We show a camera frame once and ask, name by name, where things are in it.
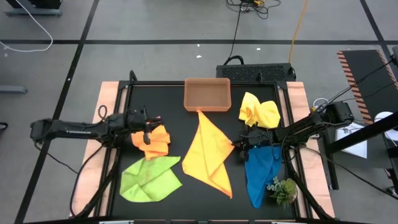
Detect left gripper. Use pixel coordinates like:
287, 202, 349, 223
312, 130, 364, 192
124, 105, 163, 146

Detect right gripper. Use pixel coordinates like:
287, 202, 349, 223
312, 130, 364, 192
233, 126, 275, 161

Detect orange microfiber towel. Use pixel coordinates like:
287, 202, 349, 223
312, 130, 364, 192
130, 124, 172, 161

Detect blue microfiber towel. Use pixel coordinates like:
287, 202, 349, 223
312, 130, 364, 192
244, 145, 283, 209

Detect amber microfiber towel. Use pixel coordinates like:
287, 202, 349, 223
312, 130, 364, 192
181, 110, 236, 199

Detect yellow microfiber towel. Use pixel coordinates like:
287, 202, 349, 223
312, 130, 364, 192
238, 91, 282, 129

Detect green microfiber towel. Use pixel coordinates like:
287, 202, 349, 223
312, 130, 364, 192
119, 155, 183, 203

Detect light wooden side board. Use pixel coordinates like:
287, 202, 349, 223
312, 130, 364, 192
285, 81, 336, 218
70, 81, 129, 218

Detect small artificial plant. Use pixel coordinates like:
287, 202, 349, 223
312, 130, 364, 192
266, 176, 299, 210

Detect orange translucent plastic bin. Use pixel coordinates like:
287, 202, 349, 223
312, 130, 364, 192
183, 77, 233, 113

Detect black perforated computer case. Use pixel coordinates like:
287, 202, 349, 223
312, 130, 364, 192
215, 62, 297, 83

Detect white paper sheet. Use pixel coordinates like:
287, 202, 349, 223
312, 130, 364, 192
335, 121, 368, 159

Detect black desk stand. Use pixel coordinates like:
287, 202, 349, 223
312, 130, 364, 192
323, 111, 398, 190

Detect black ramp with striped edges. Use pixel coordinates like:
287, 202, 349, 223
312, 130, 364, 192
336, 49, 398, 125

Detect grey floor bar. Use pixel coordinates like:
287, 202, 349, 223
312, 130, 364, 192
0, 85, 29, 95

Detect white round object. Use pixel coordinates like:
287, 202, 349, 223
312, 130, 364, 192
374, 111, 398, 141

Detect grey furniture base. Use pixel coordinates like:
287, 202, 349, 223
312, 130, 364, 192
4, 0, 63, 17

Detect black aluminium table frame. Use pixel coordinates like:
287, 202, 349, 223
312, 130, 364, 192
70, 70, 336, 224

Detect black floor cable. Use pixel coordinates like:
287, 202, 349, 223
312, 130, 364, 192
303, 146, 398, 200

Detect black power cable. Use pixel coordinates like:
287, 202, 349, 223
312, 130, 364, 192
227, 0, 245, 66

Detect yellow cable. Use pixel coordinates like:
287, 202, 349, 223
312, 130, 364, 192
288, 0, 310, 64

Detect tangled black cable bundle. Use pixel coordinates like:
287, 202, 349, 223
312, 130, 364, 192
226, 0, 282, 20

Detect white floor cable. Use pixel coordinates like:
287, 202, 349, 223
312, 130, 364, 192
0, 0, 54, 53

